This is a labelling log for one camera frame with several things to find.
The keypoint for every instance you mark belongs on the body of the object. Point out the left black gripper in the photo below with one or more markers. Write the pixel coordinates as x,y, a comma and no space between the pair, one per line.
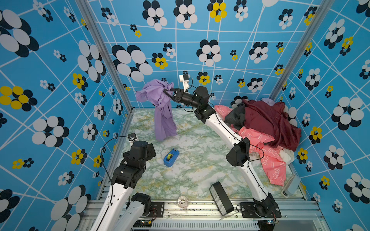
150,155

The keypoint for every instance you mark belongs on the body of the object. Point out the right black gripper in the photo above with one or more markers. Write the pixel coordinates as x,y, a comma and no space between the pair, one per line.
180,92

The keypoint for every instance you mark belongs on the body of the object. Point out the purple cloth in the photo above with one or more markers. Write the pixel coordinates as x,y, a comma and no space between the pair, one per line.
154,93

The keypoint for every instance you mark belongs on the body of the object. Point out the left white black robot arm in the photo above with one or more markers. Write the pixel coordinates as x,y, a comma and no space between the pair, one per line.
116,214

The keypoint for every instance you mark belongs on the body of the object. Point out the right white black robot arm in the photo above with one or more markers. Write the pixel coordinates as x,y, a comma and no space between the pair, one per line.
238,156

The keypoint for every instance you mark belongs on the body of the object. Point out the dark grey cloth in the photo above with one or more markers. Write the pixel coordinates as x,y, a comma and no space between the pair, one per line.
236,117

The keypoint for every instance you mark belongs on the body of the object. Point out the light lavender cloth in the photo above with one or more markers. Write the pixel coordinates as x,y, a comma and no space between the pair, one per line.
268,101

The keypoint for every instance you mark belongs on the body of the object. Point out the maroon cloth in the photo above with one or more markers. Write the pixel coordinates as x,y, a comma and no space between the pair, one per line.
273,121

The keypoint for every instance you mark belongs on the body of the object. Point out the pink printed cloth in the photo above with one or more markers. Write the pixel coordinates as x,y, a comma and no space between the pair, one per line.
273,164

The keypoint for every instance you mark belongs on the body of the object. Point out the blue tape dispenser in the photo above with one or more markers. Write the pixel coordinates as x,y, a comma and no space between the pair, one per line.
171,157

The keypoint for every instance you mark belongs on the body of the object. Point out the clear round lens knob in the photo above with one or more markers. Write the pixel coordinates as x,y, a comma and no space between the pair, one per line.
182,201

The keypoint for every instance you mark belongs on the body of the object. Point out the black rectangular light panel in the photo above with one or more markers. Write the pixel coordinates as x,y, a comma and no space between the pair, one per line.
221,199

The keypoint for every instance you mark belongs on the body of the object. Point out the grey small box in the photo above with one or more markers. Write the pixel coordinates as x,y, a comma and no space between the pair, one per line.
291,186

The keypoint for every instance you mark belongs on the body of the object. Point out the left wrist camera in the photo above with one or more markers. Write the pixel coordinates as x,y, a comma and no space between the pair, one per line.
132,137

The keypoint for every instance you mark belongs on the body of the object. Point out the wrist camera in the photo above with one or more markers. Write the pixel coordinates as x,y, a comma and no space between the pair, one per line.
186,80
132,137

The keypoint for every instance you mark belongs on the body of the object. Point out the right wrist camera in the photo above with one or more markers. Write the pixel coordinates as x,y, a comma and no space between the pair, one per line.
186,80

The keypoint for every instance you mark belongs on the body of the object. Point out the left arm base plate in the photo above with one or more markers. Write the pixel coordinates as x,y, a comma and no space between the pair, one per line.
153,209

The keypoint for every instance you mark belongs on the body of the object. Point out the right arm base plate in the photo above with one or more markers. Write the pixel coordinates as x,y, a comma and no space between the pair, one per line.
266,209

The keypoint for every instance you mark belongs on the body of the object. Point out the aluminium front rail frame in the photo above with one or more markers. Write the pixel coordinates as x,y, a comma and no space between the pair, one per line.
203,215

